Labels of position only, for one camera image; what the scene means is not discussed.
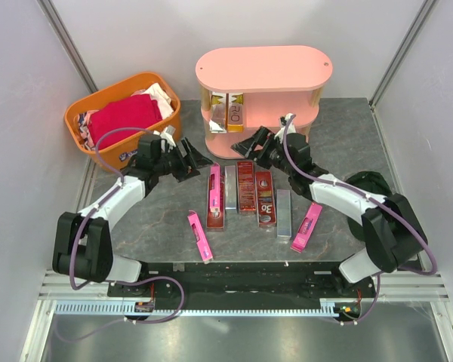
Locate silver toothpaste box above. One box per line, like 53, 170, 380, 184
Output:
276, 189, 291, 240
224, 165, 238, 213

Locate red 3D toothpaste box right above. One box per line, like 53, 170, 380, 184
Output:
254, 170, 276, 228

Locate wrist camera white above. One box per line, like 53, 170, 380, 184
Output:
280, 113, 296, 133
160, 125, 176, 147

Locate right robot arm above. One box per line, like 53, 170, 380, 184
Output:
231, 127, 427, 297

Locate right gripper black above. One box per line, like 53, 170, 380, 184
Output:
231, 127, 294, 176

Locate pink three-tier shelf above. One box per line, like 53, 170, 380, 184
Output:
196, 45, 333, 159

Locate white and patterned cloths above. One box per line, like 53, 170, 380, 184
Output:
74, 83, 174, 151

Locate dark red toothpaste box middle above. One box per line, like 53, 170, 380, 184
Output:
236, 161, 257, 214

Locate dark green baseball cap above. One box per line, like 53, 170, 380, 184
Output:
345, 171, 393, 242

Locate red 3d toothpaste box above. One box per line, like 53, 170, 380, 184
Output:
254, 170, 276, 228
206, 175, 225, 232

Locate orange plastic basket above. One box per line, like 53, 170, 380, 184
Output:
64, 72, 181, 170

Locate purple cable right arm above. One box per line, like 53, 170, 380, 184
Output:
281, 113, 438, 327

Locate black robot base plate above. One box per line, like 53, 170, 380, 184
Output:
107, 259, 377, 302

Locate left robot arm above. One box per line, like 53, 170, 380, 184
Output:
52, 133, 213, 296

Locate red 3D toothpaste box left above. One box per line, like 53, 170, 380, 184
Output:
206, 175, 225, 232

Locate grey slotted cable duct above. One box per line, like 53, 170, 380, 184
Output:
54, 297, 377, 317

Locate silver toothpaste box right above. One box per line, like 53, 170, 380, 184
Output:
276, 189, 291, 240

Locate silver toothpaste box left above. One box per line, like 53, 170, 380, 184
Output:
224, 165, 238, 213

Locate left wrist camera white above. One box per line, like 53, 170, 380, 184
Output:
160, 125, 176, 147

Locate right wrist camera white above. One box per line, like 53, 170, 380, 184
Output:
280, 113, 296, 133

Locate orange R.O toothpaste box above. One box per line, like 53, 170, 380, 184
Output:
226, 93, 244, 133

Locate red folded cloth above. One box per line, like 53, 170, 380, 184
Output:
87, 94, 162, 145

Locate pink toothpaste box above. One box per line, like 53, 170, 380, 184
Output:
208, 163, 220, 214
291, 203, 322, 253
187, 210, 214, 264

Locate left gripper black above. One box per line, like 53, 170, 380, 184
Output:
154, 138, 213, 183

